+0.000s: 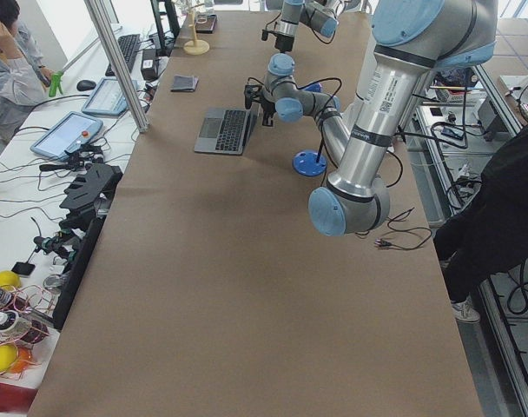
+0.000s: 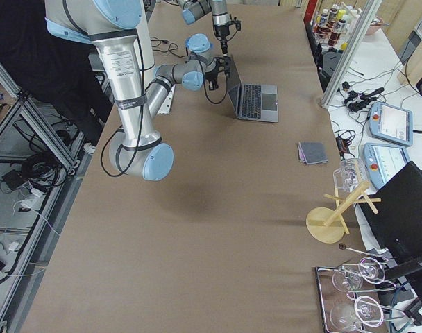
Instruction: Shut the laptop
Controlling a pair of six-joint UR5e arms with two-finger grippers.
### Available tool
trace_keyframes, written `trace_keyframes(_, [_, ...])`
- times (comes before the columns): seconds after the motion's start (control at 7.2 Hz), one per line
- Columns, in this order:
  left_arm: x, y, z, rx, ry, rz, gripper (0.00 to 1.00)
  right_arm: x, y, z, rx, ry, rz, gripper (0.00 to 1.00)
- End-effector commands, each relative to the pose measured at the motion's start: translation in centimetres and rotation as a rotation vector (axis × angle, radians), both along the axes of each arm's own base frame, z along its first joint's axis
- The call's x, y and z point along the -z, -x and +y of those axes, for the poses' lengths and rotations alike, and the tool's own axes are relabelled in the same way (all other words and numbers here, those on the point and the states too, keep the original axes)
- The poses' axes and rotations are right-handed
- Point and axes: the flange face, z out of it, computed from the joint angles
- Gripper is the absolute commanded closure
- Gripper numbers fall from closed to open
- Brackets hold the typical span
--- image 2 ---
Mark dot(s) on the wine glass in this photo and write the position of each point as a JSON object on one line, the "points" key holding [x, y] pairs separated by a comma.
{"points": [[352, 276], [358, 316]]}

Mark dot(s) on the blue teach pendant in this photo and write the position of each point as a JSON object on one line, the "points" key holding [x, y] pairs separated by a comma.
{"points": [[391, 123], [383, 162]]}

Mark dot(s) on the lower wine glass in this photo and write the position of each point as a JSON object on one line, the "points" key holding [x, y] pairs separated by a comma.
{"points": [[358, 316]]}

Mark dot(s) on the black monitor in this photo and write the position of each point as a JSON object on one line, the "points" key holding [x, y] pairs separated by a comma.
{"points": [[397, 225]]}

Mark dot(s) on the folded grey purple cloth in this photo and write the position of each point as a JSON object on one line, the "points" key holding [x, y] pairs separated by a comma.
{"points": [[312, 152]]}

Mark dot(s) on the wooden mug tree stand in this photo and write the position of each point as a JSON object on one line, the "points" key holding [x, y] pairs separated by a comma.
{"points": [[327, 225]]}

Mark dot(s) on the bottle rack with bottles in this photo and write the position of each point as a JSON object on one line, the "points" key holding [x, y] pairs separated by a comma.
{"points": [[332, 23]]}

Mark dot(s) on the upper blue teach pendant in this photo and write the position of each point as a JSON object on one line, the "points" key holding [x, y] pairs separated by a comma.
{"points": [[391, 123]]}

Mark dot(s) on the white mounting plate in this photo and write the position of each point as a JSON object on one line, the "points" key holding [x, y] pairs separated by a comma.
{"points": [[165, 108]]}

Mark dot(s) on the clear glass mug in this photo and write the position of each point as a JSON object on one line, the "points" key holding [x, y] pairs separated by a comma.
{"points": [[350, 174]]}

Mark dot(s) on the grey laptop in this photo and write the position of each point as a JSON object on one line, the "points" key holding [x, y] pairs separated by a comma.
{"points": [[252, 102]]}

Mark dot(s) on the lower blue teach pendant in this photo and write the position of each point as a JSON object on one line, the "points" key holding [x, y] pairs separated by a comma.
{"points": [[383, 162]]}

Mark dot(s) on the metal wire glass rack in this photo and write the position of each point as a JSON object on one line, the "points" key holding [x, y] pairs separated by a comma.
{"points": [[348, 296]]}

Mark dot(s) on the aluminium frame post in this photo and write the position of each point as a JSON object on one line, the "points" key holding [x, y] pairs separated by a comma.
{"points": [[357, 36]]}

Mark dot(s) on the upper wine glass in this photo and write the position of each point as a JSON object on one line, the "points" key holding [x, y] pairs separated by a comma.
{"points": [[352, 276]]}

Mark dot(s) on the black cloth cover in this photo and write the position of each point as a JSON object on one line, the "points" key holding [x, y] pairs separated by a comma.
{"points": [[51, 69]]}

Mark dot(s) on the small black adapter box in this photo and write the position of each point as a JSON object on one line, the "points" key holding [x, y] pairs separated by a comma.
{"points": [[342, 145]]}

